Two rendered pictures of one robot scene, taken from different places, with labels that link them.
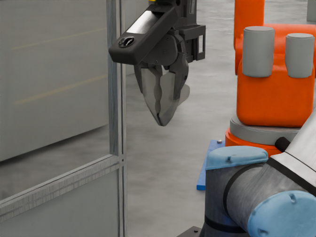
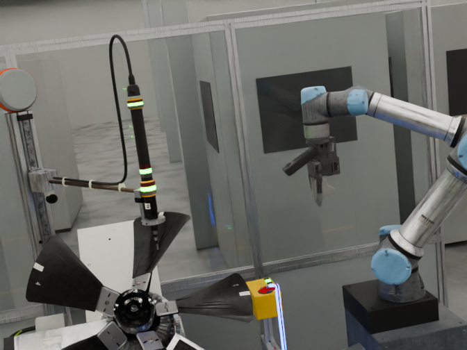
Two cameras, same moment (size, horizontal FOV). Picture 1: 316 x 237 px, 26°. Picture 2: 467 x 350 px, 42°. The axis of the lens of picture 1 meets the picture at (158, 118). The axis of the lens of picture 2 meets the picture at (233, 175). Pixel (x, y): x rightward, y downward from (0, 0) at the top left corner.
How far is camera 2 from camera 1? 1.22 m
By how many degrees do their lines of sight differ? 44
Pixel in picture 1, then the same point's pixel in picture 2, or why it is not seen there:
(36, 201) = (361, 253)
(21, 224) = (351, 265)
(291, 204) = (385, 255)
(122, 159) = (440, 237)
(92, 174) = not seen: hidden behind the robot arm
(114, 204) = (432, 267)
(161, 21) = (304, 155)
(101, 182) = not seen: hidden behind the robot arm
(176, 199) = not seen: outside the picture
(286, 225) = (385, 268)
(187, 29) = (323, 160)
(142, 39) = (292, 164)
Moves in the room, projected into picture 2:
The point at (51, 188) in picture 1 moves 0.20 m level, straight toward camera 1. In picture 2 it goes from (373, 247) to (356, 262)
